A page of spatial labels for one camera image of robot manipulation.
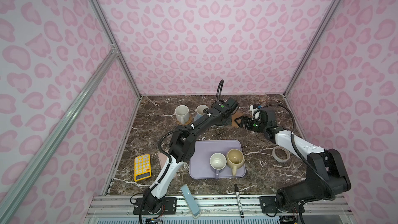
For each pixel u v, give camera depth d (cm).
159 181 62
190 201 73
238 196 75
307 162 44
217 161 86
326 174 43
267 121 69
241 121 80
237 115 108
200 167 85
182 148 58
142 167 84
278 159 86
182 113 103
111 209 74
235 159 87
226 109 69
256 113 78
